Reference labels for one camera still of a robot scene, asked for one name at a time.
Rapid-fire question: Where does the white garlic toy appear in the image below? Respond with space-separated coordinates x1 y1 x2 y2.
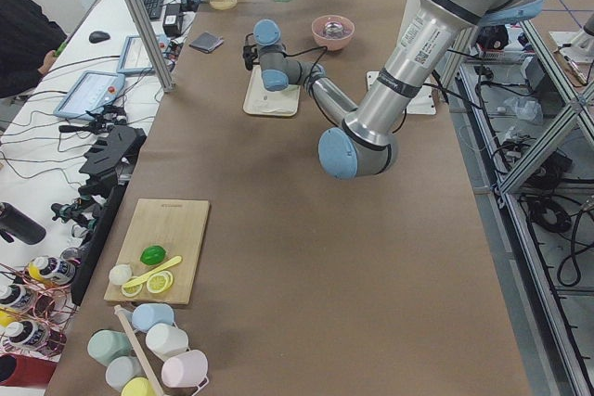
109 263 133 287

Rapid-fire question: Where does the blue mug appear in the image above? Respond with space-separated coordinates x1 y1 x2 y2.
132 303 174 333

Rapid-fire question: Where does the green toy lime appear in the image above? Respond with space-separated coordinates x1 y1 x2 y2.
139 245 167 265

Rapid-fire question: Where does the person in black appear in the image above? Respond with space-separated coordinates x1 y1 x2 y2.
1 0 67 98

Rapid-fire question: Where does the lemon slice toy right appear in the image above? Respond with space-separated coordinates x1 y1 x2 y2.
146 270 174 295

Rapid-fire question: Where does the lemon slice toy left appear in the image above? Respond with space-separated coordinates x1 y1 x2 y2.
121 276 143 298

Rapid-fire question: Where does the blue teach pendant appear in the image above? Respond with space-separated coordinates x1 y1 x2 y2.
117 35 153 76
53 70 125 121

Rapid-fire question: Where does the blue teach pendant far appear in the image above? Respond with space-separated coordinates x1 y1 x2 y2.
117 35 153 76

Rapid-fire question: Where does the black computer mouse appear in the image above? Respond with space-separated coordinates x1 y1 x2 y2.
88 31 110 44

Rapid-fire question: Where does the green mug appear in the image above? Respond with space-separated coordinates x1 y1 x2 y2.
87 329 132 366

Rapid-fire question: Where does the black bottle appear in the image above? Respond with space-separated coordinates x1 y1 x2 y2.
1 202 46 245

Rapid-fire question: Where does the wooden mug rack rod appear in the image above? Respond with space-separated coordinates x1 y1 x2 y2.
113 305 166 396

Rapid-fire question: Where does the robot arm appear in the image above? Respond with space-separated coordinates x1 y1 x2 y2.
253 0 544 179

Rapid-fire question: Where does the yellow mug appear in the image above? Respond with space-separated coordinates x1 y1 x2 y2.
121 377 156 396

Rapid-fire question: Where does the black power adapter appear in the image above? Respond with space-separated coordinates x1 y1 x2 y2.
162 3 184 37

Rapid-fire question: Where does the pink mug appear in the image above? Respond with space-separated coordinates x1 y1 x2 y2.
161 350 209 389

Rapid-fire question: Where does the aluminium frame post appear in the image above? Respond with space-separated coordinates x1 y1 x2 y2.
124 0 174 93

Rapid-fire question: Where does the grey cloth pouch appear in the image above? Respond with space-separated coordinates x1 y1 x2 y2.
189 32 224 54

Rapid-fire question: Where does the black tool stand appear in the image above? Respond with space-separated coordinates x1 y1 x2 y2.
71 125 147 306

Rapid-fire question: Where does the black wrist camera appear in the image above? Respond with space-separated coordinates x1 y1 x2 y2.
242 45 259 71

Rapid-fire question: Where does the cream bunny tray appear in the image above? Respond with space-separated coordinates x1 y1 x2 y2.
243 65 300 117

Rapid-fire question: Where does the blue teach pendant near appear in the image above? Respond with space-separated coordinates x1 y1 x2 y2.
53 70 125 121

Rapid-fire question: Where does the yellow plastic knife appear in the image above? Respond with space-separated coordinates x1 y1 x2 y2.
123 255 183 287

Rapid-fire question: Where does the white mug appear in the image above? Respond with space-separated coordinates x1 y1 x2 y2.
145 323 189 361

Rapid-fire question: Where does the lemon slice toy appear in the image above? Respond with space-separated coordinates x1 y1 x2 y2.
146 270 174 295
121 276 143 298

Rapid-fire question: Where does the bamboo cutting board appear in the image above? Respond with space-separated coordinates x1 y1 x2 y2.
104 198 210 305

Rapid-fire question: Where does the grey mug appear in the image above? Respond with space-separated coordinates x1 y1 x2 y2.
105 356 144 392

